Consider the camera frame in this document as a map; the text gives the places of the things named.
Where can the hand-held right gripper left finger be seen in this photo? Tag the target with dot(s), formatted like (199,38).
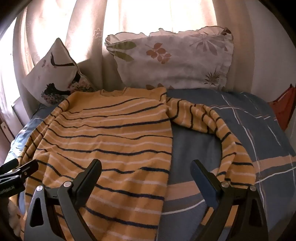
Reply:
(86,185)

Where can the bird print cushion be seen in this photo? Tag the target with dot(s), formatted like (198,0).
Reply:
(57,74)

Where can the white knit cloth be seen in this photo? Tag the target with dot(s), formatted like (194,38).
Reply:
(15,217)

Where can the yellow striped sweater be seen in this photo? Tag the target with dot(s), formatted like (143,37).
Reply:
(108,148)

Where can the red cloth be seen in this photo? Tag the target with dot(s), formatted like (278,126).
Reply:
(283,104)

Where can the cream curtain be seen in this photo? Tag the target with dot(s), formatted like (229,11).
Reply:
(143,16)

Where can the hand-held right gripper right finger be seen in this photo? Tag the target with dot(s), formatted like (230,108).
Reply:
(206,185)

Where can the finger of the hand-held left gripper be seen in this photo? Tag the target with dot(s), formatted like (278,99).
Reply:
(29,168)
(8,166)

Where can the leaf print ruffled pillow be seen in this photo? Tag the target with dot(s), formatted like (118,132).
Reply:
(175,61)

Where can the blue plaid bedsheet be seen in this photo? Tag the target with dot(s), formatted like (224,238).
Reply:
(242,129)

